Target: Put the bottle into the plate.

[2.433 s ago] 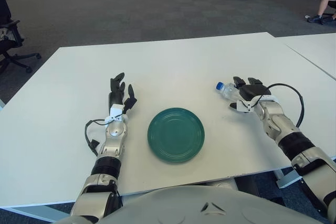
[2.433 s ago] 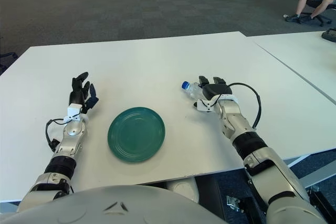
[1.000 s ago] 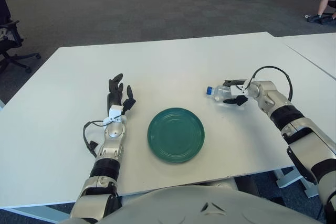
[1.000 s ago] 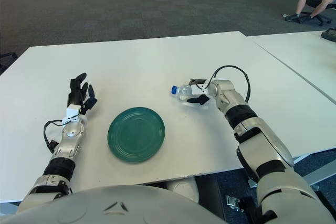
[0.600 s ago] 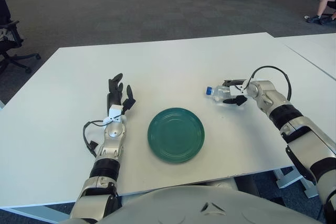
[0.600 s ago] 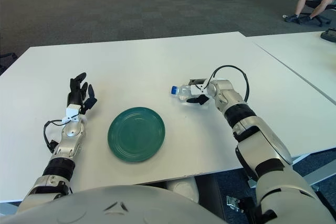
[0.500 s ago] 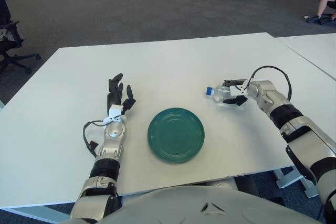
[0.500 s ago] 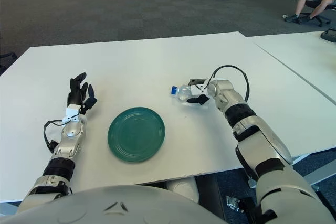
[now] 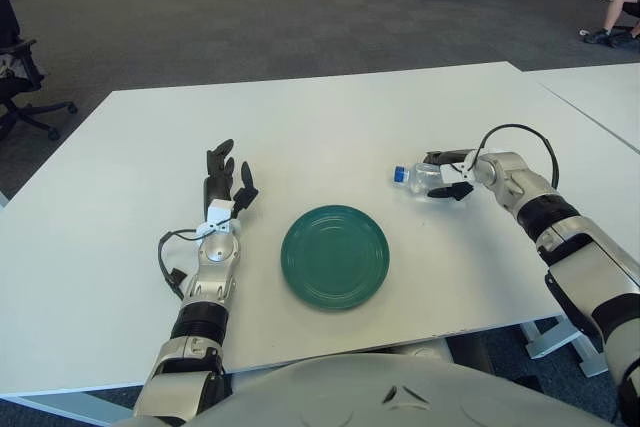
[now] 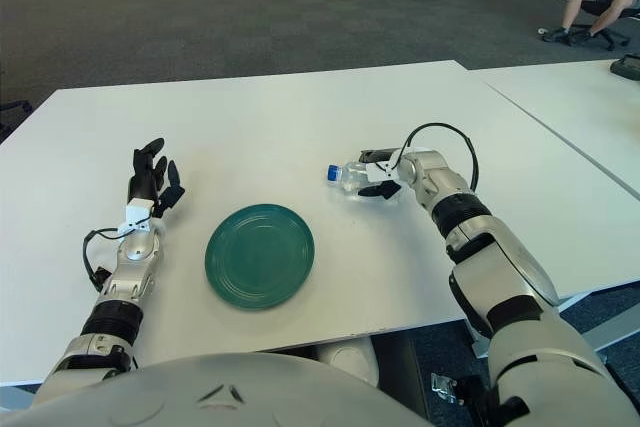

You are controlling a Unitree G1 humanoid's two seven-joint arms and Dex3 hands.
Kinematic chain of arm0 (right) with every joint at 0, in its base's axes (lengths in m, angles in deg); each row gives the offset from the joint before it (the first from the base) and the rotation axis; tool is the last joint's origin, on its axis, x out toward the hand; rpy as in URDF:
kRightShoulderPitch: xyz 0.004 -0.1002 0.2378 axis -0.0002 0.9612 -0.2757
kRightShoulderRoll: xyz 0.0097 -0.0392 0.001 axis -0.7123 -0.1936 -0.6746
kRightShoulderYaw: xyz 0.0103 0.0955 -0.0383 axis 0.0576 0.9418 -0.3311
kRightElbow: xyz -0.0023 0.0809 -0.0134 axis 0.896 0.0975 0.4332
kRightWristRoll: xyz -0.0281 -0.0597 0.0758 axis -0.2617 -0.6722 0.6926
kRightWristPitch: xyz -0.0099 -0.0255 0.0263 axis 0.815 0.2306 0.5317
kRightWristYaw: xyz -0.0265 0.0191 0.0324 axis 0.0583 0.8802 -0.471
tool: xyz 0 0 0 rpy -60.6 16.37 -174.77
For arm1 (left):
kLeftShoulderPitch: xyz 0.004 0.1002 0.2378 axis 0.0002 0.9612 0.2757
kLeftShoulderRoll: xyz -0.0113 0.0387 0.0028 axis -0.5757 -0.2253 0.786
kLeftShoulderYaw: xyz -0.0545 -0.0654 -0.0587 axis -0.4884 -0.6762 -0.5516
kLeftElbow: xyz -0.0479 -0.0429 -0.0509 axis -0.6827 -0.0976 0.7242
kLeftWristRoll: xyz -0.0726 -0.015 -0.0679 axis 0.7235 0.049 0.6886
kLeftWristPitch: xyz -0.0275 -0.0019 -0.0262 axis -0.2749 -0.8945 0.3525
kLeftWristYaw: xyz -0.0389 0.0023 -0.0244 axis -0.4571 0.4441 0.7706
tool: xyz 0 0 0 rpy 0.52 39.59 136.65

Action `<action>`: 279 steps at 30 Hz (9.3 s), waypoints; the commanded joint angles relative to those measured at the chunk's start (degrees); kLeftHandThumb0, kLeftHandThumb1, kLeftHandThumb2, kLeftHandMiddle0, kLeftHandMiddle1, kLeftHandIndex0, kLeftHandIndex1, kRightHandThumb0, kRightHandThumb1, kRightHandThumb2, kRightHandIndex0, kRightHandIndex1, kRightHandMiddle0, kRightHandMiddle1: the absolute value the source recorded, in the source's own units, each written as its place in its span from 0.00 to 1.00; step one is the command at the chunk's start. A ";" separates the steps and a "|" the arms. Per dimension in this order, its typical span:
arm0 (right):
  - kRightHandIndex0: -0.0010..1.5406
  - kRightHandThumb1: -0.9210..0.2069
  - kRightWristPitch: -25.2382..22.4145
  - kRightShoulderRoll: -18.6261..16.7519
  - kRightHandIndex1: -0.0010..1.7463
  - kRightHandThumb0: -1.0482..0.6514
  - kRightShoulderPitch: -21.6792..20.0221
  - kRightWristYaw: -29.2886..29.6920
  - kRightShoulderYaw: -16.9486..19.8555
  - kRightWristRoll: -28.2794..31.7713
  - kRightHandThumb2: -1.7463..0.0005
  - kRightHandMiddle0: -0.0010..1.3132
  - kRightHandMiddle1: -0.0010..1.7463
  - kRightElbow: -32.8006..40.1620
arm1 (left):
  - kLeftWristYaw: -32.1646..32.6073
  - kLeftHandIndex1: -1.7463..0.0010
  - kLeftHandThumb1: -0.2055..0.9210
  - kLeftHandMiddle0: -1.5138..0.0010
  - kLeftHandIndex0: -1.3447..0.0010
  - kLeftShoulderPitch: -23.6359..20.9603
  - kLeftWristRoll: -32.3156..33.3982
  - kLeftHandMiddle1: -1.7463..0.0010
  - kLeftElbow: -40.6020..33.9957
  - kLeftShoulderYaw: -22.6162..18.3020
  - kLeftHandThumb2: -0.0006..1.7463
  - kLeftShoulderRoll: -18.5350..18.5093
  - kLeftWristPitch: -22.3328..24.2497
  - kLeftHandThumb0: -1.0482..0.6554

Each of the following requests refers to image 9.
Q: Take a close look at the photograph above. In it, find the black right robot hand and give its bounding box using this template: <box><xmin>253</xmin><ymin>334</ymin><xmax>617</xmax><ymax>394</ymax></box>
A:
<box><xmin>423</xmin><ymin>148</ymin><xmax>477</xmax><ymax>202</ymax></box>

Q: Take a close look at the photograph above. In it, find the green round plate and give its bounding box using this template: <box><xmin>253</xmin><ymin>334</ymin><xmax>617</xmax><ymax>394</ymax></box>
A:
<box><xmin>280</xmin><ymin>204</ymin><xmax>391</xmax><ymax>313</ymax></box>

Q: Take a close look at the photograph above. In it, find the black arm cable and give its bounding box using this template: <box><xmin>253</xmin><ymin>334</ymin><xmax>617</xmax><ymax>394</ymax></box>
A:
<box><xmin>157</xmin><ymin>229</ymin><xmax>211</xmax><ymax>301</ymax></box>
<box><xmin>474</xmin><ymin>123</ymin><xmax>560</xmax><ymax>188</ymax></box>

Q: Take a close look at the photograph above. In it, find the black office chair with jacket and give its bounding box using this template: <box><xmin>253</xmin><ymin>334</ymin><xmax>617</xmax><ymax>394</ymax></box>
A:
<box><xmin>0</xmin><ymin>0</ymin><xmax>79</xmax><ymax>143</ymax></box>

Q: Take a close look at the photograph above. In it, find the grey robot torso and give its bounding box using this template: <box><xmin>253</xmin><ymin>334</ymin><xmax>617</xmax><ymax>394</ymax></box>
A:
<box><xmin>112</xmin><ymin>352</ymin><xmax>626</xmax><ymax>427</ymax></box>

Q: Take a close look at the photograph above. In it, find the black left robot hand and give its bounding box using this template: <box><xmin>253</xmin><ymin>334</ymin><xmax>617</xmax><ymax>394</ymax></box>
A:
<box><xmin>203</xmin><ymin>138</ymin><xmax>260</xmax><ymax>221</ymax></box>

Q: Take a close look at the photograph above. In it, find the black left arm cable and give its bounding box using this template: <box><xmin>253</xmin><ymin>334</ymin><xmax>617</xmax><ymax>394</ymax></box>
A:
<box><xmin>157</xmin><ymin>229</ymin><xmax>211</xmax><ymax>301</ymax></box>

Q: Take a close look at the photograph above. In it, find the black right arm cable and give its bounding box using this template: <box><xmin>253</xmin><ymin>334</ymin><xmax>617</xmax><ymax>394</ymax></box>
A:
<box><xmin>474</xmin><ymin>123</ymin><xmax>560</xmax><ymax>188</ymax></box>

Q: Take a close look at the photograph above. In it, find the clear bottle blue cap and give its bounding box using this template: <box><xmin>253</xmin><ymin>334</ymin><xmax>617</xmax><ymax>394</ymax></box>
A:
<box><xmin>391</xmin><ymin>161</ymin><xmax>451</xmax><ymax>203</ymax></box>

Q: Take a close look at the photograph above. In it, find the seated person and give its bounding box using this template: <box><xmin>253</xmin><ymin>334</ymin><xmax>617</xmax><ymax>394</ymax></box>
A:
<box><xmin>583</xmin><ymin>0</ymin><xmax>640</xmax><ymax>48</ymax></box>

